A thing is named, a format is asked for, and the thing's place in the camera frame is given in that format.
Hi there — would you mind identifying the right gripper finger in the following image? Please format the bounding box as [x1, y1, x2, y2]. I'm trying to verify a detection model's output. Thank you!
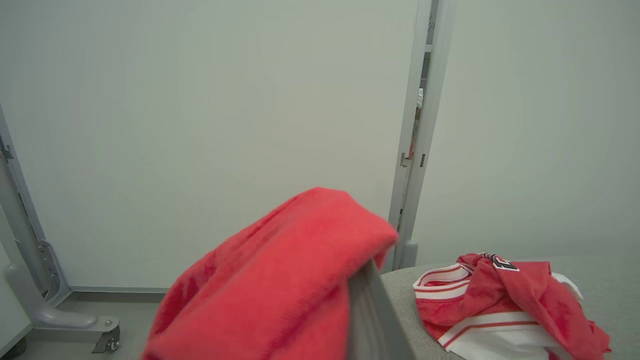
[347, 259, 417, 360]

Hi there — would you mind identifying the plain red fleece garment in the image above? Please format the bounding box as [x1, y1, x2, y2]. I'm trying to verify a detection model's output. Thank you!
[141, 187, 400, 360]

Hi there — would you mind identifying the red and white striped jersey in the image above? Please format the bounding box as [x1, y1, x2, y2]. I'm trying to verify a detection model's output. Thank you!
[412, 252, 613, 360]

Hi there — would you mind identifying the black caster wheel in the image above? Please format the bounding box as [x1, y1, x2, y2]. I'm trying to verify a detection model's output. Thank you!
[93, 327, 122, 354]

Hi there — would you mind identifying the grey partition foot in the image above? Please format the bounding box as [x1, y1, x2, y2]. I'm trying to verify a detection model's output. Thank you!
[4, 262, 122, 351]

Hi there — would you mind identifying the grey double partition post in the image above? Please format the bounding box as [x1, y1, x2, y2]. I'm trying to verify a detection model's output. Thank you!
[381, 0, 452, 273]

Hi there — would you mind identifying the grey partition bottom rail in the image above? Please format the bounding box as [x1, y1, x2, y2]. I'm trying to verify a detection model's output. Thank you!
[69, 285, 171, 295]

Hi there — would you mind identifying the grey partition corner post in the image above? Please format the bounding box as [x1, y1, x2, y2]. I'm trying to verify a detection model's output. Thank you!
[0, 102, 72, 307]

